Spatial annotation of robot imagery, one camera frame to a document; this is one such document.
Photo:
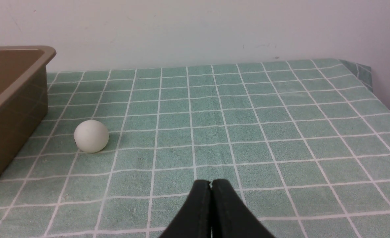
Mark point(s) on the green checkered tablecloth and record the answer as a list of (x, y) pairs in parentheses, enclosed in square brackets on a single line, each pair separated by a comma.
[(305, 144)]

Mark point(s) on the white table-tennis ball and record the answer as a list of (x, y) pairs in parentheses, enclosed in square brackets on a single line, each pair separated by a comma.
[(91, 136)]

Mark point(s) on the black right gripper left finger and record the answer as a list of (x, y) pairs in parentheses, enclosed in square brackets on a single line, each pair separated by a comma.
[(192, 220)]

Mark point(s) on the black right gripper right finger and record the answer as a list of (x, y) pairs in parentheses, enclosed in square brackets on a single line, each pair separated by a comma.
[(230, 216)]

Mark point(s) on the brown plastic bin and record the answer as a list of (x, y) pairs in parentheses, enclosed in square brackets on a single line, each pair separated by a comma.
[(23, 96)]

